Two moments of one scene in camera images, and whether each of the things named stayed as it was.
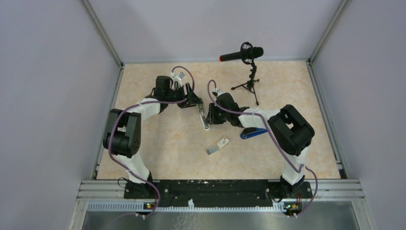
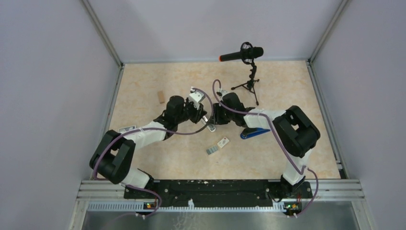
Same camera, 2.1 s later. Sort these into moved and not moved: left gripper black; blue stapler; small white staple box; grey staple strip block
Moved: left gripper black
Not moved: small white staple box; grey staple strip block; blue stapler
